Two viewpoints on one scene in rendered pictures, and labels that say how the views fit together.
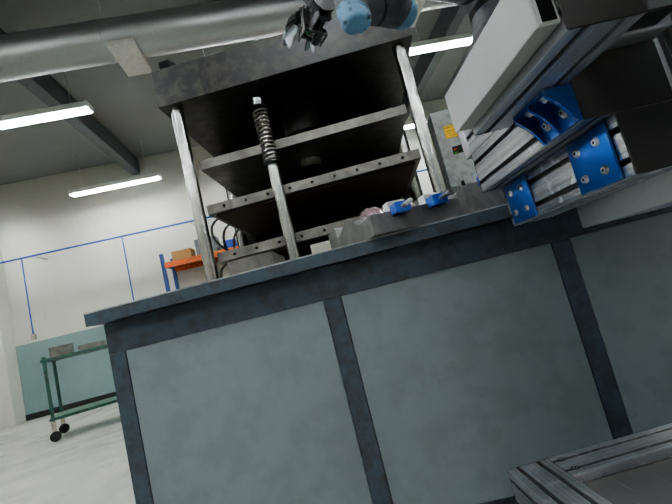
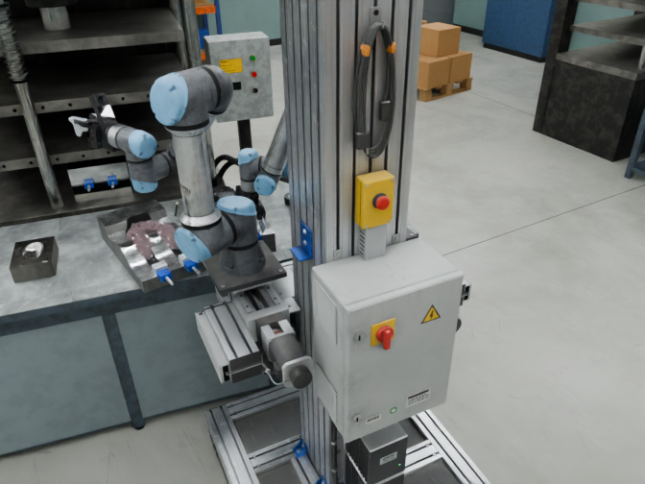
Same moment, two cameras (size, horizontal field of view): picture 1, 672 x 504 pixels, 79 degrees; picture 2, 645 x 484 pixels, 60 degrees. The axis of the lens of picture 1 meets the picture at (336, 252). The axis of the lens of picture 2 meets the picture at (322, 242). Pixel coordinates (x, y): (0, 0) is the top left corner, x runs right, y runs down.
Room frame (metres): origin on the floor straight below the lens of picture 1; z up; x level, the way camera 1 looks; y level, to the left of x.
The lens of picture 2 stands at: (-0.77, -0.11, 2.05)
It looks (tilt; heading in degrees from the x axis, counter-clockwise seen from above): 32 degrees down; 339
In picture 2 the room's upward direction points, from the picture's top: 1 degrees counter-clockwise
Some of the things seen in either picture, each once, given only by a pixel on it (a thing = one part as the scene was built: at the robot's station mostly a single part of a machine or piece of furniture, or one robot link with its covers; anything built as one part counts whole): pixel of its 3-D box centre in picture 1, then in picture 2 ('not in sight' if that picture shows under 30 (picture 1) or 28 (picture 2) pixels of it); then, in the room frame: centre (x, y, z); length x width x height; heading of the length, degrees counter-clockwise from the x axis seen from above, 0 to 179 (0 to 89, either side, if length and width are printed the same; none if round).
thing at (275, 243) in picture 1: (331, 240); (84, 130); (2.34, 0.01, 1.02); 1.10 x 0.74 x 0.05; 87
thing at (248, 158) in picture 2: not in sight; (250, 164); (1.13, -0.57, 1.20); 0.09 x 0.08 x 0.11; 60
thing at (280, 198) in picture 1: (286, 221); (39, 145); (1.96, 0.20, 1.10); 0.05 x 0.05 x 1.30
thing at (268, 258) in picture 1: (259, 268); (35, 258); (1.40, 0.27, 0.84); 0.20 x 0.15 x 0.07; 177
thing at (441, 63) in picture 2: not in sight; (415, 55); (5.39, -3.81, 0.37); 1.20 x 0.82 x 0.74; 15
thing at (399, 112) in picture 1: (311, 159); (59, 31); (2.35, 0.01, 1.52); 1.10 x 0.70 x 0.05; 87
